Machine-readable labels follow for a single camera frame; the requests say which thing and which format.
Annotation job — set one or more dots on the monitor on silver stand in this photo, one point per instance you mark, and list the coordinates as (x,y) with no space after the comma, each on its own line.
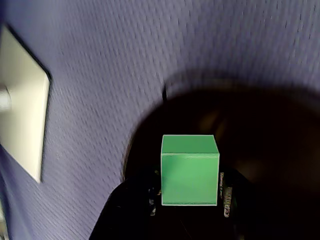
(22,112)

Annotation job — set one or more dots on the blue woven tablecloth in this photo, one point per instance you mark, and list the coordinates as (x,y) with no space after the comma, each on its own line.
(150,37)

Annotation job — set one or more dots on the green cube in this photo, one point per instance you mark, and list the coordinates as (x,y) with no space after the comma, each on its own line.
(188,180)

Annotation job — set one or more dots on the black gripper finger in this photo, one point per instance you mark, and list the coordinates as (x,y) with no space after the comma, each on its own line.
(130,212)
(250,222)

